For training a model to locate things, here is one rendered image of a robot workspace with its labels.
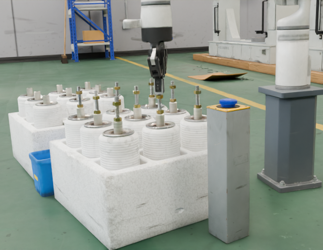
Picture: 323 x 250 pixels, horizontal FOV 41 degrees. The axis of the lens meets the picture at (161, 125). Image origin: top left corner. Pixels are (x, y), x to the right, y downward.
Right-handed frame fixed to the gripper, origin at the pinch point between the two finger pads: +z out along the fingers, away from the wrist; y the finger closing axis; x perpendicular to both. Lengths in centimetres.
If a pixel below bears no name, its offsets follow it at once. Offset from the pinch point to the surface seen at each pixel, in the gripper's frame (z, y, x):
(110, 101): 11, 41, 27
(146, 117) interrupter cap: 9.8, 8.3, 5.7
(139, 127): 11.6, 3.9, 6.8
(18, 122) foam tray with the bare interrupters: 17, 34, 60
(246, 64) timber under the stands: 30, 361, -16
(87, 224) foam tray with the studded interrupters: 33.6, -9.7, 18.0
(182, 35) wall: 6, 668, 101
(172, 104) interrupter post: 7.7, 15.5, -0.2
